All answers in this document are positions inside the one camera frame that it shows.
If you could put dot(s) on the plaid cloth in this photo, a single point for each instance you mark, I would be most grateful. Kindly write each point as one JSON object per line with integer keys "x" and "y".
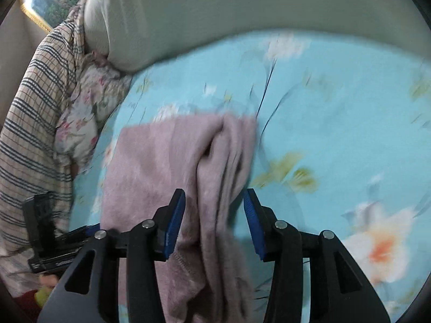
{"x": 30, "y": 124}

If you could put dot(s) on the pink knit shirt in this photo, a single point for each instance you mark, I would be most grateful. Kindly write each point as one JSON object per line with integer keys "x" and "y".
{"x": 151, "y": 161}

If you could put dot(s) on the red cloth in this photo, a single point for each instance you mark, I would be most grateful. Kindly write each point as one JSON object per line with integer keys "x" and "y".
{"x": 27, "y": 309}

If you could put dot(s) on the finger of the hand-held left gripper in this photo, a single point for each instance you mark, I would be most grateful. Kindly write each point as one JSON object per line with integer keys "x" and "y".
{"x": 92, "y": 229}

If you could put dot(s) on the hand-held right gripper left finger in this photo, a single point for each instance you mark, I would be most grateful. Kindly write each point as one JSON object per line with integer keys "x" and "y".
{"x": 175, "y": 225}

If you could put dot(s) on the floral pillow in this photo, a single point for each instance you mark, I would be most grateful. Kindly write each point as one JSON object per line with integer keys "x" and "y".
{"x": 87, "y": 114}

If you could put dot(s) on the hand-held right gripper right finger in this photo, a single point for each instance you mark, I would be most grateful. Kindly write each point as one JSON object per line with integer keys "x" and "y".
{"x": 254, "y": 228}

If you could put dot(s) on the blue floral bed blanket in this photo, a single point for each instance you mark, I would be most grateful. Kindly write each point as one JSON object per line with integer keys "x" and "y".
{"x": 336, "y": 124}

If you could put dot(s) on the green striped pillow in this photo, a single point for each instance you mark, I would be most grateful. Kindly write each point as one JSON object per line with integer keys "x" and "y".
{"x": 219, "y": 10}

